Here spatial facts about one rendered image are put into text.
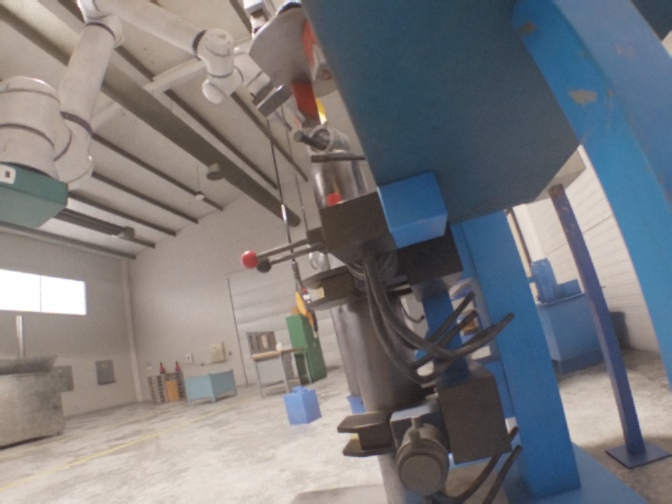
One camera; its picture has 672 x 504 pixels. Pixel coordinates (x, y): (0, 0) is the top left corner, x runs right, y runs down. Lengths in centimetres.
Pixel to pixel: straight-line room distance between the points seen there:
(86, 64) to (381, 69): 114
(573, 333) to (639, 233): 302
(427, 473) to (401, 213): 50
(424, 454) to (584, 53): 67
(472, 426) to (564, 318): 245
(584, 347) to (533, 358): 219
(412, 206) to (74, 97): 106
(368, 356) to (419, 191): 69
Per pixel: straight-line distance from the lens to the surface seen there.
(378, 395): 114
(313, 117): 173
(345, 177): 126
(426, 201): 56
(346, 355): 251
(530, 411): 119
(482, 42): 38
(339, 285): 101
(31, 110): 101
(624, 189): 28
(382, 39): 33
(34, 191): 90
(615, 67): 28
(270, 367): 717
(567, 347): 327
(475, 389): 87
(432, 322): 148
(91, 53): 140
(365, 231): 57
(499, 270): 114
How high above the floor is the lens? 78
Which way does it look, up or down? 13 degrees up
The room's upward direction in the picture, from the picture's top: 14 degrees counter-clockwise
